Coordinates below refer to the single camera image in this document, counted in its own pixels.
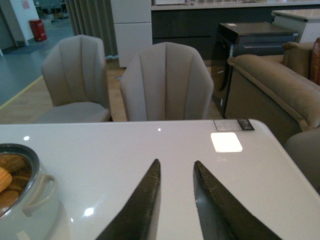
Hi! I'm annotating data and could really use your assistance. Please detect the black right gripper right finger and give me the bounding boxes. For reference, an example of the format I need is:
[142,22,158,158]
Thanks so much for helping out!
[193,161,280,240]

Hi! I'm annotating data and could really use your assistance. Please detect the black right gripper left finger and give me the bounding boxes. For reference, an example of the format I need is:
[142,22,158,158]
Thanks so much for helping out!
[97,159,161,240]

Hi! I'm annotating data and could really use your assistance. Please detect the yellow corn cob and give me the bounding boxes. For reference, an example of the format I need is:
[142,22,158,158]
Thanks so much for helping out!
[0,167,13,192]

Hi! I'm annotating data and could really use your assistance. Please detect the white electric cooking pot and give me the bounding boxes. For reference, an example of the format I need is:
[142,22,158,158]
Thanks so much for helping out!
[0,143,63,240]

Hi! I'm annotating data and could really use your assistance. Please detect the table label sticker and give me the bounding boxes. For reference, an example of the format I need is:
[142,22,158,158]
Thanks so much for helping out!
[213,118,255,132]

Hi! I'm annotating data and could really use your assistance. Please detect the beige chair at table side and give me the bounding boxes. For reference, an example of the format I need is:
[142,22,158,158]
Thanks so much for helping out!
[284,128,320,194]

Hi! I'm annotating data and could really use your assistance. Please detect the brown sofa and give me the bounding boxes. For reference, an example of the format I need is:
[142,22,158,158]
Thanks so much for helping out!
[224,39,320,144]

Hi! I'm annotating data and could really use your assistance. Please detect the beige chair right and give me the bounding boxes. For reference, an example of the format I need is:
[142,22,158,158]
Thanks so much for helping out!
[120,42,214,122]

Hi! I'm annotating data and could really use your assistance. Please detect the beige chair left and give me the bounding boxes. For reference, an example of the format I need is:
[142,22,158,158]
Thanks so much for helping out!
[35,35,113,124]

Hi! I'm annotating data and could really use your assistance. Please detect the black washing machine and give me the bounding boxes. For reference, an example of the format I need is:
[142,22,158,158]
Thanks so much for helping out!
[211,22,298,116]

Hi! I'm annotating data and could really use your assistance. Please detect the dark kitchen counter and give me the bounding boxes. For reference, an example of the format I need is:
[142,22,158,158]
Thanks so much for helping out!
[151,0,320,60]

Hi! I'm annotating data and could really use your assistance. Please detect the white cabinet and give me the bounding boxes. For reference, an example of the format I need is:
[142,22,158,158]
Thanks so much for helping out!
[110,0,153,68]

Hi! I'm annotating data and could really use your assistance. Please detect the grey curtain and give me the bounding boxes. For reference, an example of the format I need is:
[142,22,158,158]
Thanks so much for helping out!
[65,0,118,57]

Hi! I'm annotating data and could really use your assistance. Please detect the white side counter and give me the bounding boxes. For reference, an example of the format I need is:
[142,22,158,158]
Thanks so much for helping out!
[271,8,320,43]

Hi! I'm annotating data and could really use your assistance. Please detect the red bin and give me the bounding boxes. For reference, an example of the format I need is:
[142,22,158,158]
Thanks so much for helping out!
[29,19,47,42]

